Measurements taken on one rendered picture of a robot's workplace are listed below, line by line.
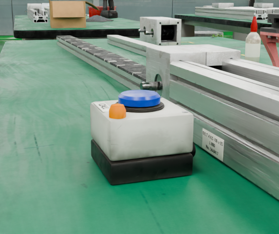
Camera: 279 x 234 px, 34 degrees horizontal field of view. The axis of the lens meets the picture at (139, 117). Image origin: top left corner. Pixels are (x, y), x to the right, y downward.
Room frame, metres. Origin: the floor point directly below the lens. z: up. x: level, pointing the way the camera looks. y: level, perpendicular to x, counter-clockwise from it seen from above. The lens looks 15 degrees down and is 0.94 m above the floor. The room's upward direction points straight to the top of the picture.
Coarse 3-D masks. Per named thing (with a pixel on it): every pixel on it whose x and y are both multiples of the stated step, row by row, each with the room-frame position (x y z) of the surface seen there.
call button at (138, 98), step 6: (132, 90) 0.43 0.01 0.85; (138, 90) 0.43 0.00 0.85; (144, 90) 0.43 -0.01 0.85; (120, 96) 0.41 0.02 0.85; (126, 96) 0.41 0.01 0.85; (132, 96) 0.41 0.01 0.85; (138, 96) 0.41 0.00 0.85; (144, 96) 0.41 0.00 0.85; (150, 96) 0.41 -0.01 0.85; (156, 96) 0.41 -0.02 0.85; (120, 102) 0.41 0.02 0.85; (126, 102) 0.40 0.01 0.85; (132, 102) 0.40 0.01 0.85; (138, 102) 0.40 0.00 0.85; (144, 102) 0.40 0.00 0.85; (150, 102) 0.40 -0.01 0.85; (156, 102) 0.41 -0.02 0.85
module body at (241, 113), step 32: (192, 64) 0.54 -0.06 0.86; (224, 64) 0.58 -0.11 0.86; (256, 64) 0.53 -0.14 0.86; (192, 96) 0.50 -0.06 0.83; (224, 96) 0.45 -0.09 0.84; (256, 96) 0.38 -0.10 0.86; (224, 128) 0.45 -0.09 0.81; (256, 128) 0.37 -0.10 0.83; (224, 160) 0.42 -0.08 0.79; (256, 160) 0.37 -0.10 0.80
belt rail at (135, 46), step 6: (108, 36) 1.71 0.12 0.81; (114, 36) 1.66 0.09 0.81; (120, 36) 1.66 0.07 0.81; (108, 42) 1.71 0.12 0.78; (114, 42) 1.63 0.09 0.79; (120, 42) 1.58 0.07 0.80; (126, 42) 1.49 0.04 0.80; (132, 42) 1.43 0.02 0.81; (138, 42) 1.42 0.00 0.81; (144, 42) 1.42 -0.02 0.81; (126, 48) 1.49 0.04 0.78; (132, 48) 1.43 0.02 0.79; (138, 48) 1.39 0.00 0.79; (144, 48) 1.32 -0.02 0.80; (144, 54) 1.32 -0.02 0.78
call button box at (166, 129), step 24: (96, 120) 0.42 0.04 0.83; (120, 120) 0.37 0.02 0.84; (144, 120) 0.38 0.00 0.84; (168, 120) 0.39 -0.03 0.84; (192, 120) 0.40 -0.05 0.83; (96, 144) 0.43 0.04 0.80; (120, 144) 0.37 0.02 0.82; (144, 144) 0.38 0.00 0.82; (168, 144) 0.39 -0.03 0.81; (192, 144) 0.40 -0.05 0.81; (120, 168) 0.37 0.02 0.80; (144, 168) 0.38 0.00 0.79; (168, 168) 0.39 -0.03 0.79; (192, 168) 0.40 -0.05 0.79
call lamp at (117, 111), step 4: (112, 104) 0.38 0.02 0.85; (116, 104) 0.38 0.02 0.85; (120, 104) 0.38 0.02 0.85; (112, 108) 0.38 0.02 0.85; (116, 108) 0.38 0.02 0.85; (120, 108) 0.38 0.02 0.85; (124, 108) 0.38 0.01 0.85; (112, 112) 0.38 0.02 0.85; (116, 112) 0.38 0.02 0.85; (120, 112) 0.38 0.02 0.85; (124, 112) 0.38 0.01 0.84; (112, 116) 0.38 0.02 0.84; (116, 116) 0.38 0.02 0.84; (120, 116) 0.38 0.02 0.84; (124, 116) 0.38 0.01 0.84
